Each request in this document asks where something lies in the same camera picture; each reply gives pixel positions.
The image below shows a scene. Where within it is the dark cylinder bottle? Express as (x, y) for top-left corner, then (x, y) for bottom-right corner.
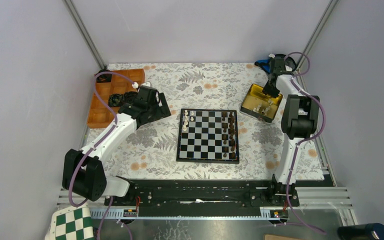
(337, 223), (384, 240)

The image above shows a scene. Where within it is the green white rolled chess mat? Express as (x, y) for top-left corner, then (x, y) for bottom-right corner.
(44, 203), (95, 240)

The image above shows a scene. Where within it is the blue black cloth bundle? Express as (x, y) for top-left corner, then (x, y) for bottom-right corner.
(254, 53), (297, 75)

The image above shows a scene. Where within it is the dark chess pieces row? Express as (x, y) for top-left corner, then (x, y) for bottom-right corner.
(221, 111), (237, 161)

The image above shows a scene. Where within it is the floral white table mat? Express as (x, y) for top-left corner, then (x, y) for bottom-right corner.
(103, 63), (286, 180)

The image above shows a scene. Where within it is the gold metal tin box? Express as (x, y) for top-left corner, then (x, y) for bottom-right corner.
(239, 84), (283, 123)

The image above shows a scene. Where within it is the dark rolled cloth corner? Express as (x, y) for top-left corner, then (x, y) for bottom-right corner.
(94, 70), (112, 84)

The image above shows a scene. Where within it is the black white chess board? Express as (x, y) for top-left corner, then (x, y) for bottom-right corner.
(176, 108), (240, 164)

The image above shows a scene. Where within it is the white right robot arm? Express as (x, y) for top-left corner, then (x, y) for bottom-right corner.
(260, 54), (320, 185)

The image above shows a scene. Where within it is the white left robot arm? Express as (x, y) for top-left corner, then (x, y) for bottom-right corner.
(62, 86), (171, 207)

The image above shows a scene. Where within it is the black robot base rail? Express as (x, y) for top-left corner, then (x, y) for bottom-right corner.
(112, 179), (300, 218)

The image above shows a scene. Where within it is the dark rolled cloth in tray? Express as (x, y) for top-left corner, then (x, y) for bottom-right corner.
(108, 91), (138, 108)

